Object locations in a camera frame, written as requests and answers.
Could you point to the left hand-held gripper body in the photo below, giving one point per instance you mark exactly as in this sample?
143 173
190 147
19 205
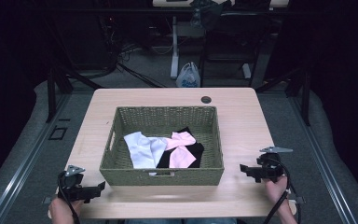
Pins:
74 189

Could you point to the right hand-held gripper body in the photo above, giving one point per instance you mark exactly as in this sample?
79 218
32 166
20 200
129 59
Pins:
270 166

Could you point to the person's right hand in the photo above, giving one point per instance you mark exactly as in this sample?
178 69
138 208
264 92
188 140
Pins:
275 188

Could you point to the person's left hand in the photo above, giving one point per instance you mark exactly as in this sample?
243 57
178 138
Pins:
62 210

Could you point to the black sock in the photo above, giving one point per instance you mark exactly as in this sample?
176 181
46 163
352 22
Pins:
198 151

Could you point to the white sock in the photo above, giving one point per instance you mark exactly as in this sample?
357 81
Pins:
143 149

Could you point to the black tape floor mark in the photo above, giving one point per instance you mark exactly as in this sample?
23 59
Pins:
57 133

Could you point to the green wicker basket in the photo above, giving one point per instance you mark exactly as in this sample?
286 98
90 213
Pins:
164 177

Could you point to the pink sock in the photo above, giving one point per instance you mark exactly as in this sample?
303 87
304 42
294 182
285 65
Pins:
181 158
181 139

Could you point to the black metal stand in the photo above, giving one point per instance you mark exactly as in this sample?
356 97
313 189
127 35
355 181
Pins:
52 93
305 96

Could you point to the white desk leg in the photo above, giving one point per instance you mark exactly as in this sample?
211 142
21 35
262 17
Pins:
246 71
175 53

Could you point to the white plastic bag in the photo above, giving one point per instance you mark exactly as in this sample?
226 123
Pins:
188 76

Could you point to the black chair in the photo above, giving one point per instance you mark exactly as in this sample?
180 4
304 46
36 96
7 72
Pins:
233 37

